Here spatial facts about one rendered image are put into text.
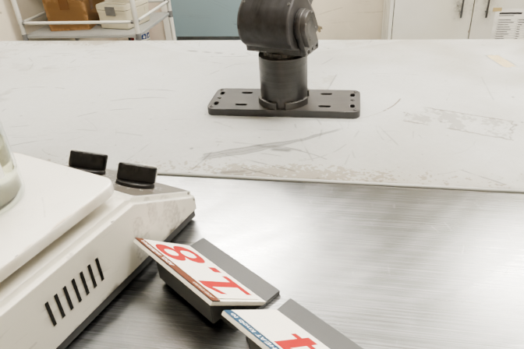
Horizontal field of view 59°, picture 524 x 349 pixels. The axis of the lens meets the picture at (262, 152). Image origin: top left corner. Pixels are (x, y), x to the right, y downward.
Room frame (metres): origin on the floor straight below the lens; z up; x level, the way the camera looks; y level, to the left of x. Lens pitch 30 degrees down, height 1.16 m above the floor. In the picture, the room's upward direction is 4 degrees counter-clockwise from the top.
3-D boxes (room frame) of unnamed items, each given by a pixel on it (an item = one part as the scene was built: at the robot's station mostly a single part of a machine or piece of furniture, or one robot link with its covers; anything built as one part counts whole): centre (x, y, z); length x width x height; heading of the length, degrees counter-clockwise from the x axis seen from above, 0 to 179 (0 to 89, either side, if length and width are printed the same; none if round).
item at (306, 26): (0.56, -0.03, 1.00); 0.09 x 0.06 x 0.06; 60
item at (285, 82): (0.57, -0.03, 0.94); 0.20 x 0.07 x 0.08; 78
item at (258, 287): (0.26, 0.05, 0.92); 0.09 x 0.06 x 0.04; 43
